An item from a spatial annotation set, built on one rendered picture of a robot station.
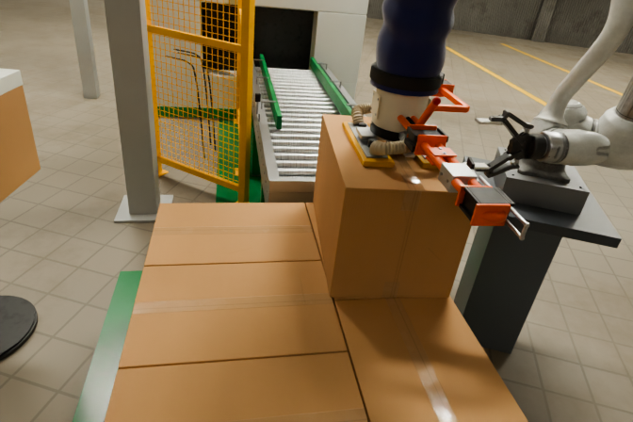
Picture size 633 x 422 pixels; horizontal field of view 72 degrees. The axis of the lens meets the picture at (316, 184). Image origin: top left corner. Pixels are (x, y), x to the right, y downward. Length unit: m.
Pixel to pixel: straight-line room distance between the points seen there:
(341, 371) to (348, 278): 0.29
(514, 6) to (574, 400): 11.41
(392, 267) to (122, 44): 1.72
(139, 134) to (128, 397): 1.65
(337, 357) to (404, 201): 0.47
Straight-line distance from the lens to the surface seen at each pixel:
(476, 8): 12.83
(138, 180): 2.72
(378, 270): 1.40
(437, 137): 1.23
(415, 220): 1.32
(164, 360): 1.28
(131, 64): 2.48
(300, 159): 2.33
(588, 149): 1.46
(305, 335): 1.32
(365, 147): 1.42
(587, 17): 13.32
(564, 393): 2.26
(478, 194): 0.97
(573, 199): 1.84
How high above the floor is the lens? 1.51
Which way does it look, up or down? 28 degrees down
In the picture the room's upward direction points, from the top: 7 degrees clockwise
